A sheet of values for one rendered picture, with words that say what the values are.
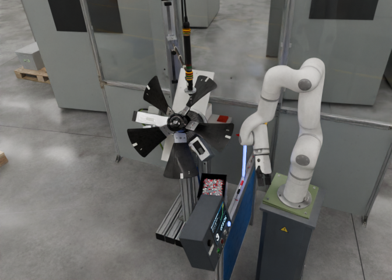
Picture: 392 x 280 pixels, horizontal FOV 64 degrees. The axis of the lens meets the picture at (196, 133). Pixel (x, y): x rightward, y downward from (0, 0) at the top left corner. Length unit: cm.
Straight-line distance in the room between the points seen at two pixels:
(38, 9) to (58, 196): 225
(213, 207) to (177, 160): 67
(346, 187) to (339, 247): 50
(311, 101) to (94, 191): 251
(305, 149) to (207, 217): 57
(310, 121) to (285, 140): 122
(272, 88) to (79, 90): 349
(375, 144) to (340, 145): 24
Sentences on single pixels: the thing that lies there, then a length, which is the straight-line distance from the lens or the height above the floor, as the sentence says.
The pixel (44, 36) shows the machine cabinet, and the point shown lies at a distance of 457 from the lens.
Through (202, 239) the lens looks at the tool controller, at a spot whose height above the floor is 125.
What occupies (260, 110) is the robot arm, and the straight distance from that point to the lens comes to 160.
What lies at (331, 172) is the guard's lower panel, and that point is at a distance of 291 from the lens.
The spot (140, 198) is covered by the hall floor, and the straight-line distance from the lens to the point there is 325.
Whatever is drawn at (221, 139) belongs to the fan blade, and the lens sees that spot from 194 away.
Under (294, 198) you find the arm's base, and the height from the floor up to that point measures 99.
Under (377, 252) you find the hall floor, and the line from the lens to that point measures 308.
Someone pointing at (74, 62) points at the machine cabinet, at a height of 78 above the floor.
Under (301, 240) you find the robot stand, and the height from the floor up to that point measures 78.
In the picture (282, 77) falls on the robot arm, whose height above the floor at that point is 168.
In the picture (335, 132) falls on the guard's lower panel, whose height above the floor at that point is 86.
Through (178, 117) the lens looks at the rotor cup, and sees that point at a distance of 200.
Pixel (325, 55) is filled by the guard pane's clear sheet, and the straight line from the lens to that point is 240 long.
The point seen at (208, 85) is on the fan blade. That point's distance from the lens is 201.
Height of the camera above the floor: 231
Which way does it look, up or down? 35 degrees down
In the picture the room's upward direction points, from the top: 3 degrees counter-clockwise
